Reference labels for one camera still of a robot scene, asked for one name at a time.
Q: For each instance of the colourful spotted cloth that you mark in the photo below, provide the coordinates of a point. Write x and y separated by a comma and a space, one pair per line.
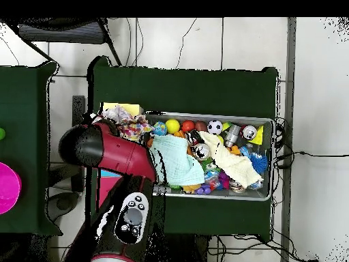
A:
131, 127

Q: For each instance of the yellow ball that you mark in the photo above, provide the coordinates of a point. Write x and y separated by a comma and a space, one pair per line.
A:
172, 126

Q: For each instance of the orange ball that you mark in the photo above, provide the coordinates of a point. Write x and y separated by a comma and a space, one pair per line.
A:
188, 126

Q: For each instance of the dark grey oval base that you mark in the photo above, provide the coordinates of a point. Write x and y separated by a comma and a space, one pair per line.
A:
61, 203

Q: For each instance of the black upright panel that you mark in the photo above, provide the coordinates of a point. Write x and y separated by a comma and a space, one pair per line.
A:
78, 106

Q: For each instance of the globe print ball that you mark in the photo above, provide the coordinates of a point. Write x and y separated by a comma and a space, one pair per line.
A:
159, 128

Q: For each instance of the silver top drink can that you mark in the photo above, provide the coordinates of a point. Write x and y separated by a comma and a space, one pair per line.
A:
248, 132

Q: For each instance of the dark green side tablecloth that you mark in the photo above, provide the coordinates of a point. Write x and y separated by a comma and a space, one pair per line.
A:
24, 109

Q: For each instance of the wooden box with three holes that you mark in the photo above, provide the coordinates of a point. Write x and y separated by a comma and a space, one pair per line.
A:
131, 107

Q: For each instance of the pink round disc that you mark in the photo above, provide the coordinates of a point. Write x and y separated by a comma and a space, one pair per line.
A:
8, 188

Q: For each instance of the black mesh chair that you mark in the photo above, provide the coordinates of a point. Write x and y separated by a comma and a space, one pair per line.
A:
62, 32

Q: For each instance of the small soccer ball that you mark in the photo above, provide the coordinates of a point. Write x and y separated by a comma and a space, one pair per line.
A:
214, 127

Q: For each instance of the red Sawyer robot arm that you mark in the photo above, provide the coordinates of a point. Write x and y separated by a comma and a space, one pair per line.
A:
122, 155

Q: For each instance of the brown football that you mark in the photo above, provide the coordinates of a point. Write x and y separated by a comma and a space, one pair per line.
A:
201, 125

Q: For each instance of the small green object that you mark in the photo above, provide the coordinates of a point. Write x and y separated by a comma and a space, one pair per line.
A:
1, 133

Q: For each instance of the cream waffle cloth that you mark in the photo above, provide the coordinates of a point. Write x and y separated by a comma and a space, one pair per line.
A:
234, 163

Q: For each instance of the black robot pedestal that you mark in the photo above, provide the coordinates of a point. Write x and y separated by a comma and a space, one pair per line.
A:
185, 248

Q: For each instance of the crushed black drink can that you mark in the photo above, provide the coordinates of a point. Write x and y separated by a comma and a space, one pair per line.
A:
193, 136

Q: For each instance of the mint green waffle cloth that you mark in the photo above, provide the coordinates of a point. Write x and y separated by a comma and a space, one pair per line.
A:
177, 161

